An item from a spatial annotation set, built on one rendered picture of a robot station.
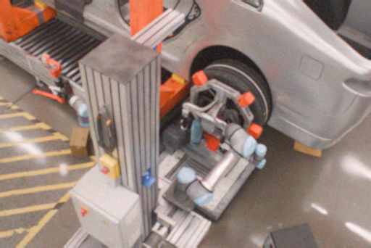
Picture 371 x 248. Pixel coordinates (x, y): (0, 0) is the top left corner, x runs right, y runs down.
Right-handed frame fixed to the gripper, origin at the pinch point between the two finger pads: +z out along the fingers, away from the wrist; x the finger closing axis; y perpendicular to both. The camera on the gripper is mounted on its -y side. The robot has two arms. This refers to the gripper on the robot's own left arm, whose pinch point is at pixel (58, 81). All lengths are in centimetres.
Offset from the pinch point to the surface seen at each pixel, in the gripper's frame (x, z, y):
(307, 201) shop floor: 157, -159, 104
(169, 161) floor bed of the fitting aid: 86, -41, 105
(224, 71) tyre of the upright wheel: 104, -62, -7
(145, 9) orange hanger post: 49, -27, -56
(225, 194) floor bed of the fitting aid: 104, -100, 109
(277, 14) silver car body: 116, -82, -64
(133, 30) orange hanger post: 50, -17, -35
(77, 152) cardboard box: 27, 25, 114
